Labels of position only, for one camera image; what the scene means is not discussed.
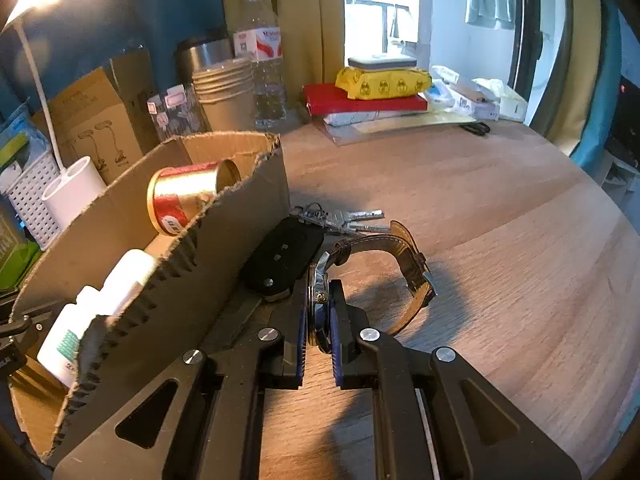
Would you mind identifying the white desk lamp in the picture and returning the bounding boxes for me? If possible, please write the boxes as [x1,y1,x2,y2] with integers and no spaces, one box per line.
[6,0,105,230]

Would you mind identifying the red flat box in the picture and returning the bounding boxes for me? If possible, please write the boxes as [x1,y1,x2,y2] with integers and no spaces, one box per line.
[303,84,427,116]

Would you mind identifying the grey tablet device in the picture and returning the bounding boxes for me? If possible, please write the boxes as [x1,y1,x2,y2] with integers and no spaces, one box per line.
[347,53,418,70]

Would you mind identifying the yellow wet wipes pack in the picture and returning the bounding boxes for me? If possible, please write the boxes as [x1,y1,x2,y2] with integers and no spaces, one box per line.
[335,67,432,101]

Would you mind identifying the white plastic pill bottle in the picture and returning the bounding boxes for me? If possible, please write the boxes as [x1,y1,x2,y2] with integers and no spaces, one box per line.
[37,286,100,388]

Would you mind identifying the white small boxes pile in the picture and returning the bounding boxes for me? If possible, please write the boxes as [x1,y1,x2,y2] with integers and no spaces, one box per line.
[431,65,499,120]

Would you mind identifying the brown strap wristwatch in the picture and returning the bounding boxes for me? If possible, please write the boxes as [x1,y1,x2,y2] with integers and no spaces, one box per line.
[307,220,437,353]

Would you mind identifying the black monitor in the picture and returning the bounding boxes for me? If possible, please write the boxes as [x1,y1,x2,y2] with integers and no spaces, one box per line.
[606,76,640,164]

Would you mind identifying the red gold tin can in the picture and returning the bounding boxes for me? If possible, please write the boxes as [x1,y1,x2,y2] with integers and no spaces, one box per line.
[146,159,241,236]

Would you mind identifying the brown lamp carton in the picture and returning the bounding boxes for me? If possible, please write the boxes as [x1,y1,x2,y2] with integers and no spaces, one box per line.
[48,49,160,184]

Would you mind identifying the glass jar with labels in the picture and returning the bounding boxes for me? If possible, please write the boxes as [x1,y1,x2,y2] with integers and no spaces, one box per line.
[146,84,209,141]

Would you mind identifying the black scissors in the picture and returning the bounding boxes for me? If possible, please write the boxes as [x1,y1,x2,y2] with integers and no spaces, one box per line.
[458,122,490,136]

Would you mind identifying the key bunch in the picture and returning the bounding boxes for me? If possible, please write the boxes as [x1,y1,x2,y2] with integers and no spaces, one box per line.
[291,202,390,236]

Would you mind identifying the white tissue box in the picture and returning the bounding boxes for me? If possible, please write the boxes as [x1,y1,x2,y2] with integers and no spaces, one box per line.
[474,78,528,122]

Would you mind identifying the white rectangular box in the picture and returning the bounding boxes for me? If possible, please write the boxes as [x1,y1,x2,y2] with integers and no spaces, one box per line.
[96,249,157,316]

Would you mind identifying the white basket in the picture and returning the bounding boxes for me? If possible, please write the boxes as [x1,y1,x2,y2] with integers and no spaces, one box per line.
[6,148,61,250]

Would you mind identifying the torn cardboard box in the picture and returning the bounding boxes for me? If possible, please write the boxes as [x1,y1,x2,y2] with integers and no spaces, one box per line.
[11,131,290,466]

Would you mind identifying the stack of paper cups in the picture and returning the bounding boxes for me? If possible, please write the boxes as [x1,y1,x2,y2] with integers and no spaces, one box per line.
[192,58,256,131]

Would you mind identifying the black car key fob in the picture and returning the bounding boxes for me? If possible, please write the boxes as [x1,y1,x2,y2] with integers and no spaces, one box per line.
[239,216,324,302]

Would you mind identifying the clear plastic water bottle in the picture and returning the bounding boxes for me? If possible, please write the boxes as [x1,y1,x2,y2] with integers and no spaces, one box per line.
[233,0,288,129]

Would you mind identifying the yellow envelope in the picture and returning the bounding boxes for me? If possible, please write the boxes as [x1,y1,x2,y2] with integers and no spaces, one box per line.
[352,110,476,134]

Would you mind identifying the stainless steel tumbler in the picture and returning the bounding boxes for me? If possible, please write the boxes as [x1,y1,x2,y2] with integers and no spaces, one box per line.
[174,37,233,84]

